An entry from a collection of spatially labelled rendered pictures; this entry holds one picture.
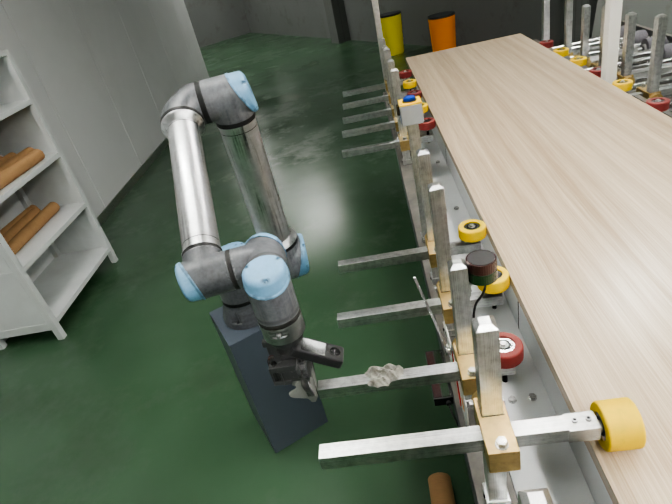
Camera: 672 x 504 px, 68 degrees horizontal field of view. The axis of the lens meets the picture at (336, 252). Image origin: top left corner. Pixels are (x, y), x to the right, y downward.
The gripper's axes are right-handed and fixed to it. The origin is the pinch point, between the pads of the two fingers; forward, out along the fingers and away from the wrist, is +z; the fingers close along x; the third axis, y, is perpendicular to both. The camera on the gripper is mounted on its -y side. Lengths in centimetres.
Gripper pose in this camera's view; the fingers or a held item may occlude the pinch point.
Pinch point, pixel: (316, 396)
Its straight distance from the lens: 120.5
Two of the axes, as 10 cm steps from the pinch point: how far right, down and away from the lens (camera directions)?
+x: -0.2, 5.3, -8.4
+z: 2.1, 8.3, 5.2
